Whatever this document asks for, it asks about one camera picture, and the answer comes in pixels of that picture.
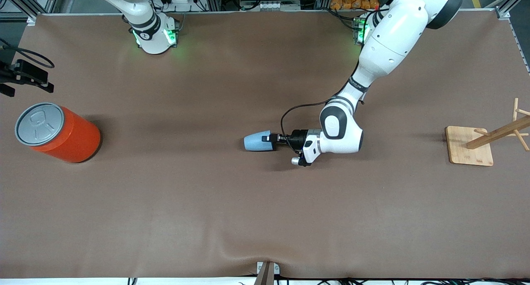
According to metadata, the light blue cup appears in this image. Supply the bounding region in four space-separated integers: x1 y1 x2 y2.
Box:
243 129 277 152

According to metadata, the orange can with grey lid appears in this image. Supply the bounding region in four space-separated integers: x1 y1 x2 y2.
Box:
14 102 102 164

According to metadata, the brown table cover cloth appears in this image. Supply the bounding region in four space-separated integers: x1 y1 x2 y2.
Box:
0 10 530 280

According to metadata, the white power strip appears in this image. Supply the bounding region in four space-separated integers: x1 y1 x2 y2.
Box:
242 1 289 11

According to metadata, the metal table edge clamp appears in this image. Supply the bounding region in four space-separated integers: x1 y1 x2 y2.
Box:
256 261 280 285

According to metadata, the wooden mug tree stand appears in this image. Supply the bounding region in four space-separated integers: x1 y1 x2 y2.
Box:
445 97 530 167

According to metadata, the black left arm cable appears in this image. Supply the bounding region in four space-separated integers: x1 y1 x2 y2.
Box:
280 102 332 137

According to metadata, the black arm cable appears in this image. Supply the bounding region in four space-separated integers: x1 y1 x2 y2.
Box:
280 102 332 137
0 39 55 69

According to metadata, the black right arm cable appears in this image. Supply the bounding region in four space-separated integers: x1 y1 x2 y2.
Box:
0 39 55 69

